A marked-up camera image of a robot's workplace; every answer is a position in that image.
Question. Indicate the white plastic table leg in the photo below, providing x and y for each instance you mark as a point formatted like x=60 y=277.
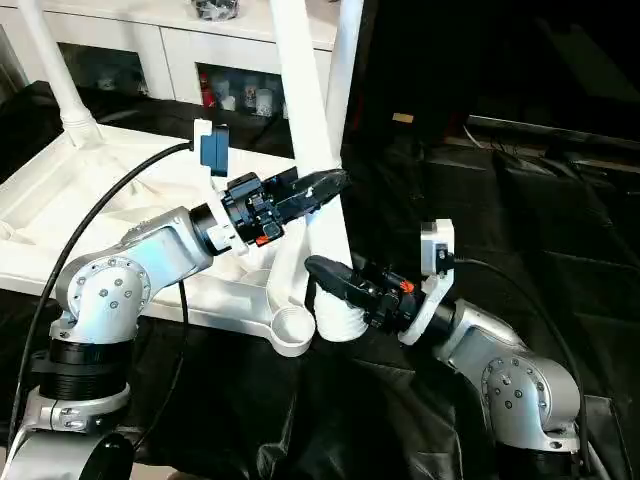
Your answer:
x=305 y=100
x=345 y=75
x=55 y=65

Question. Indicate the white plastic table top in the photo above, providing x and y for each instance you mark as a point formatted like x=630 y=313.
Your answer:
x=60 y=200

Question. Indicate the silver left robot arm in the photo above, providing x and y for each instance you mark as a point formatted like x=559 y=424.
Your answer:
x=160 y=240

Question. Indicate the small gold label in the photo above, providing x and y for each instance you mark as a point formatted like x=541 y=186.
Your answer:
x=403 y=118

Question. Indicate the black mat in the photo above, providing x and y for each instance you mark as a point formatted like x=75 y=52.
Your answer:
x=500 y=200

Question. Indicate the white glass-door cabinet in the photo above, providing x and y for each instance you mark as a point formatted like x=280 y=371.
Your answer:
x=165 y=55

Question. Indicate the dark grey bundle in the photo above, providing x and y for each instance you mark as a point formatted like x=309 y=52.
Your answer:
x=215 y=7

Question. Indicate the long black bar device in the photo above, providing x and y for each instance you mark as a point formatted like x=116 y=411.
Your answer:
x=550 y=129

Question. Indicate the grey curtain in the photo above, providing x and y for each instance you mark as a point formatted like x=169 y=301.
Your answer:
x=12 y=65

